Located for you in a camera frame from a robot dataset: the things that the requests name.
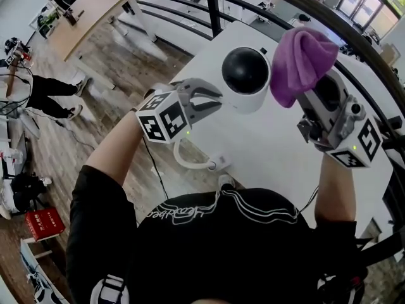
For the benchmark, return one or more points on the red cardboard box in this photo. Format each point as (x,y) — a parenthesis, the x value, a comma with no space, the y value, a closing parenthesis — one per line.
(44,223)

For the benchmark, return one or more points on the wooden table with white legs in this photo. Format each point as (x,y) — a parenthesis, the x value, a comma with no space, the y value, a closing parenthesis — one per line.
(95,14)

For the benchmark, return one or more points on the person's right forearm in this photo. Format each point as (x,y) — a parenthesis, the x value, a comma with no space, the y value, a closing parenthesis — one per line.
(335,188)

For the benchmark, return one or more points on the glass window wall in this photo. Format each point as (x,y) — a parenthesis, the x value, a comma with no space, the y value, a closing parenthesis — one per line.
(364,8)

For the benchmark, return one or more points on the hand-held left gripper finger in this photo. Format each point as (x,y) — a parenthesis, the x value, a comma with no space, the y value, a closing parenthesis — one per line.
(204,85)
(204,113)

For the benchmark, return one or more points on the white camera with black dome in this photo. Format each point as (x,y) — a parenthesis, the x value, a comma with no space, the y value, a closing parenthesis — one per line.
(245,71)

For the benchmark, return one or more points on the purple cloth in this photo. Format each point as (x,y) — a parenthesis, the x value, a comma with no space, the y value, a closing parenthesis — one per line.
(300,62)

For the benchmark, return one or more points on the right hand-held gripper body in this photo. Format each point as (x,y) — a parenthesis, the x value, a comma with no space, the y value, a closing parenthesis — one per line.
(351,131)

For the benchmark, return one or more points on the green potted plant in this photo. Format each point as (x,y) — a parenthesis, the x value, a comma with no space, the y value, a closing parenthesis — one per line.
(48,19)

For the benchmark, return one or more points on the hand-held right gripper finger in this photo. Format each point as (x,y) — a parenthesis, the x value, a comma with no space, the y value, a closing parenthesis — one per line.
(311,109)
(342,92)

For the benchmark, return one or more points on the person's left forearm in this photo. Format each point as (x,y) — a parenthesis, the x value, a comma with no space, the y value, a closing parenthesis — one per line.
(117,150)

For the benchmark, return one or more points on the person's grey shoe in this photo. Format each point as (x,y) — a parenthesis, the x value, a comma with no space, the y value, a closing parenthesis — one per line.
(226,180)

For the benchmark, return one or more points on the white side table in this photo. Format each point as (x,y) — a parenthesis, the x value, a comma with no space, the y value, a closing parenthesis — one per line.
(31,266)

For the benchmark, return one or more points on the small black square object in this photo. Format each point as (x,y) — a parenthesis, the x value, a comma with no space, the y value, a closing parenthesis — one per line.
(263,50)

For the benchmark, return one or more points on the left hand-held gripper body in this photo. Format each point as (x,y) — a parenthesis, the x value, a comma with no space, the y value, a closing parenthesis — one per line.
(164,119)

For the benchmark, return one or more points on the black railing with brown handrail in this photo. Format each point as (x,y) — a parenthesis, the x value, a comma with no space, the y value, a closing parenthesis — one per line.
(213,11)

